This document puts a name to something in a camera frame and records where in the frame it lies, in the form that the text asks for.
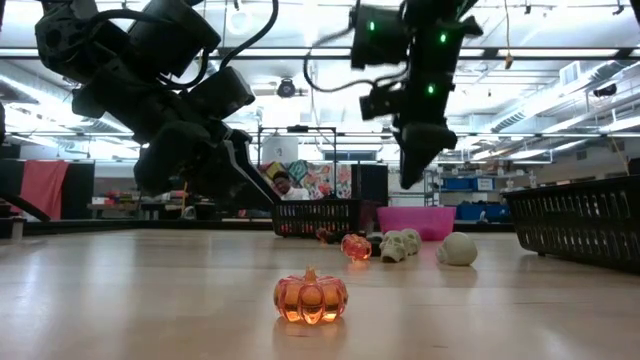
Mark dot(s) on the black metal stand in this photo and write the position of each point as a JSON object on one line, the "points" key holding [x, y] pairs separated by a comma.
{"points": [[297, 128]]}

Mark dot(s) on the red hanging cloth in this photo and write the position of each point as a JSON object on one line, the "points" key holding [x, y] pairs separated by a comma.
{"points": [[42, 187]]}

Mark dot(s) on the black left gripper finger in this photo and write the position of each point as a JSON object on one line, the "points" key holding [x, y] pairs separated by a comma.
{"points": [[247, 172]]}

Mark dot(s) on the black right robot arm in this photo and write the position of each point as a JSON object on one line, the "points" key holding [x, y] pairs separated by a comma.
{"points": [[380, 40]]}

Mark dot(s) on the pale plastic skull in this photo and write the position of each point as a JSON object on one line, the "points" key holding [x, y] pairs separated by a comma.
{"points": [[457, 248], [393, 246], [414, 240]]}

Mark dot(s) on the black slotted plastic basket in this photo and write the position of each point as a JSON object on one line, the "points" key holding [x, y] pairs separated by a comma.
{"points": [[580, 220], [315, 217]]}

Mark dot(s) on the colourful wall mural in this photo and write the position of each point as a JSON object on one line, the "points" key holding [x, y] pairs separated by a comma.
{"points": [[320, 180]]}

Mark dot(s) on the black ceiling camera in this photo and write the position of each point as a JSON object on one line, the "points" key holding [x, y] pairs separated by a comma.
{"points": [[286, 88]]}

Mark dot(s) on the white round container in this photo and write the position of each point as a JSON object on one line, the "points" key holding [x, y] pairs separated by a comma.
{"points": [[280, 150]]}

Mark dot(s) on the person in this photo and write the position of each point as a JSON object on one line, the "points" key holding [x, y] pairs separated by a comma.
{"points": [[286, 186]]}

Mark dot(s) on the pink plastic bowl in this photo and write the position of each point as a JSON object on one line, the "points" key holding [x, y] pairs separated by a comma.
{"points": [[415, 222]]}

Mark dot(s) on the black mesh cabinet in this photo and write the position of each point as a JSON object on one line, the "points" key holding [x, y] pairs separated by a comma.
{"points": [[370, 182]]}

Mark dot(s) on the black aluminium table frame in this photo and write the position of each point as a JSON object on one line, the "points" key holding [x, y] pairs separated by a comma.
{"points": [[150, 226]]}

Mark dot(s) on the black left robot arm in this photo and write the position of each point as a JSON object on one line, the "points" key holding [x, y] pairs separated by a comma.
{"points": [[75, 35]]}

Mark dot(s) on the silver ventilation duct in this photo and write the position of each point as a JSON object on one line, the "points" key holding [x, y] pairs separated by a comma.
{"points": [[520, 120]]}

